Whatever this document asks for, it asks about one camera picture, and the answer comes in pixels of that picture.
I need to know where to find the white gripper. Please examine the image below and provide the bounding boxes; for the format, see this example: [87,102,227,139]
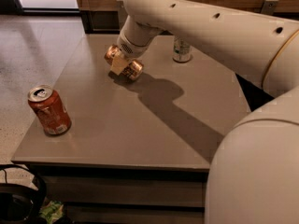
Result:
[110,33,150,75]

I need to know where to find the orange LaCroix can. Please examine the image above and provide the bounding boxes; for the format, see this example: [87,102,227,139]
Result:
[105,45,143,81]

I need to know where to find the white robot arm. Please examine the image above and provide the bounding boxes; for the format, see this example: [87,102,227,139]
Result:
[113,0,299,224]

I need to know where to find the white green soda can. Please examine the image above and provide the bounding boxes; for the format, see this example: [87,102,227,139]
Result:
[173,36,191,63]

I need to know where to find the red soda can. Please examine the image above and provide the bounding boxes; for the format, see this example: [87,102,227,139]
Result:
[27,85,71,135]

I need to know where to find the grey drawer cabinet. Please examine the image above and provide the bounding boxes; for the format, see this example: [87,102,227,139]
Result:
[12,35,249,224]

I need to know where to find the green snack bag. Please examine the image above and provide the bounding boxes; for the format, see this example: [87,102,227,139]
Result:
[39,201,64,224]

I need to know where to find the black headphones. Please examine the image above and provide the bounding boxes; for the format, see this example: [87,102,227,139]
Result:
[0,164,47,224]

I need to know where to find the left metal bracket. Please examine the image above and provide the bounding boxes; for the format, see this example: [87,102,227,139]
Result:
[117,0,127,29]

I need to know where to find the metal bracket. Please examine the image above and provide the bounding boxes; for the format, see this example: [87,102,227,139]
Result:
[117,0,127,29]
[260,0,278,15]

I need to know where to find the right metal bracket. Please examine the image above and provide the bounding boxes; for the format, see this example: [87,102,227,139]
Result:
[260,0,278,15]

